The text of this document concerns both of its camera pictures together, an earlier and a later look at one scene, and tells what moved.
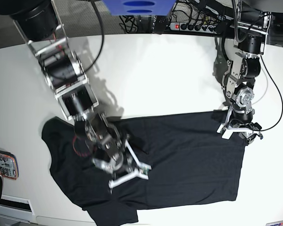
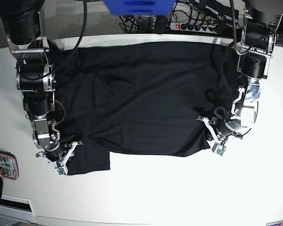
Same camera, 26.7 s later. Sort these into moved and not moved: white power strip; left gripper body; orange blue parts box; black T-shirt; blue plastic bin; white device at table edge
Moved: black T-shirt; left gripper body
Not moved: orange blue parts box; white device at table edge; white power strip; blue plastic bin
